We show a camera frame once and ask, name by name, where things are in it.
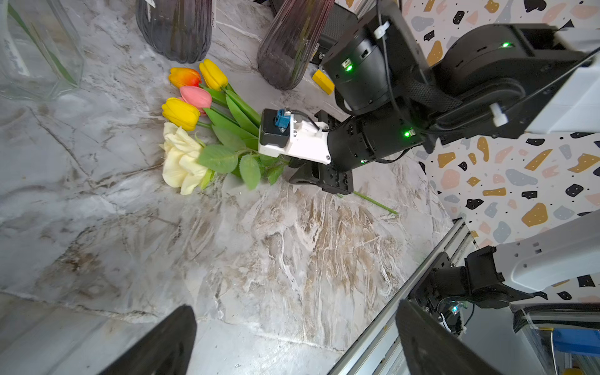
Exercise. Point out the clear glass vase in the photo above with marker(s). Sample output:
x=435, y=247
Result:
x=37, y=51

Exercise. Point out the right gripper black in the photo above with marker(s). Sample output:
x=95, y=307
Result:
x=355, y=142

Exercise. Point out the purple ribbed glass vase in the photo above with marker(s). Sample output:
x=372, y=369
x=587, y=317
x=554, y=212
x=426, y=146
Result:
x=284, y=54

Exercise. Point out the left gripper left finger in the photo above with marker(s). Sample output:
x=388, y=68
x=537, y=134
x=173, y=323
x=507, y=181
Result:
x=166, y=349

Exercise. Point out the yellow block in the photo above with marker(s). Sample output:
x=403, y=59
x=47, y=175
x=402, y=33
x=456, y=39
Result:
x=323, y=81

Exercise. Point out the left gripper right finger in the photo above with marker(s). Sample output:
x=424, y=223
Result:
x=430, y=349

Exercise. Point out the pink tulip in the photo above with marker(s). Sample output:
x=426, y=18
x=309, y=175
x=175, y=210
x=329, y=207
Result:
x=196, y=97

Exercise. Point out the orange red tulip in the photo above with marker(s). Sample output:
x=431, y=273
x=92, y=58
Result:
x=180, y=77

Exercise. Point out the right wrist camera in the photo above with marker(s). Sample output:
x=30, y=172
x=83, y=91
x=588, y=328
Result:
x=286, y=132

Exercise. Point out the pink glass vase with ribbon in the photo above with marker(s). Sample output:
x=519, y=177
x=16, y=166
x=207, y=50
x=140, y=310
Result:
x=180, y=30

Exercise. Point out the black case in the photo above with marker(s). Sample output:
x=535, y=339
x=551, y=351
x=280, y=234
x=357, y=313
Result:
x=333, y=31

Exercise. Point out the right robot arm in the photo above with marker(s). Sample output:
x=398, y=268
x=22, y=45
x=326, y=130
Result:
x=494, y=81

